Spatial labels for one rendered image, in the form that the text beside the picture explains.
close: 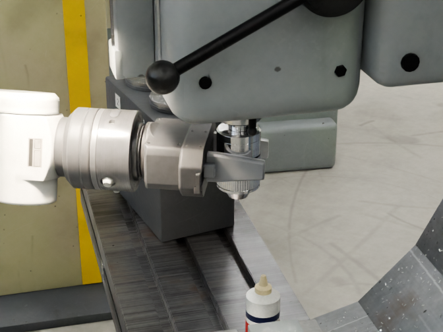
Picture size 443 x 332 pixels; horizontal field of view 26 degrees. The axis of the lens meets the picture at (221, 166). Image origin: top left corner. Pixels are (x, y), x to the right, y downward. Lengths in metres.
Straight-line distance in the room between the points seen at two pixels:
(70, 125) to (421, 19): 0.38
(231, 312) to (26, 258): 1.82
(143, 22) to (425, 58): 0.27
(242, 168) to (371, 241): 2.43
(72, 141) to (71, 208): 1.95
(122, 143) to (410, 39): 0.31
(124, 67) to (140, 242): 0.54
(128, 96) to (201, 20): 0.59
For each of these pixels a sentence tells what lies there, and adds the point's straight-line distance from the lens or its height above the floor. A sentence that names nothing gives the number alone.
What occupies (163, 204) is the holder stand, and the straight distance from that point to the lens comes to 1.37.
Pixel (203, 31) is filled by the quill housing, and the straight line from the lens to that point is 0.86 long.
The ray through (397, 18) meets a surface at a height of 1.41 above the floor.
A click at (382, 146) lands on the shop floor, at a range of 4.15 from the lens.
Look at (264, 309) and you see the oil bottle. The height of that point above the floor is 1.04.
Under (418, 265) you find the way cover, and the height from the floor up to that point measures 0.98.
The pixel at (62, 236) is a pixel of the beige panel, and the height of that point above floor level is 0.21.
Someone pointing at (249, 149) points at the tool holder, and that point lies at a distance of 1.00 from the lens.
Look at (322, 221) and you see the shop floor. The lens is 3.51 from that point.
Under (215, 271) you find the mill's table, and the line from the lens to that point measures 1.33.
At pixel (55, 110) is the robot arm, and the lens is 1.05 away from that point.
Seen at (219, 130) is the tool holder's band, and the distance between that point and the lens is 1.00.
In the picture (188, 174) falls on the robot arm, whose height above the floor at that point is 1.24.
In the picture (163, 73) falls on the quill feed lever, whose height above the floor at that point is 1.39.
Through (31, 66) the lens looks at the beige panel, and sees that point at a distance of 2.77.
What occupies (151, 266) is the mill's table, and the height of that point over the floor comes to 0.96.
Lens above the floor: 1.66
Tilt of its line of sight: 25 degrees down
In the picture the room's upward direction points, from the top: straight up
